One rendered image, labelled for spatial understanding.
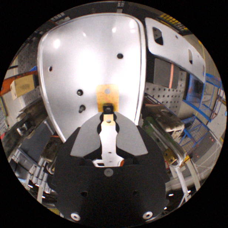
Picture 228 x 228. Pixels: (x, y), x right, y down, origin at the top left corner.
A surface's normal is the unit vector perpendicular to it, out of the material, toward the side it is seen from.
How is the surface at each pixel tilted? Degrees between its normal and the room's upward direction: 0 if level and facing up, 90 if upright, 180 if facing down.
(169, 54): 0
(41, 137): 90
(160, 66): 0
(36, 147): 90
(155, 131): 78
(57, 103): 0
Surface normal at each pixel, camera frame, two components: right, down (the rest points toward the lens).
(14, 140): 0.99, 0.04
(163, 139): -0.97, 0.14
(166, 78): 0.05, 0.52
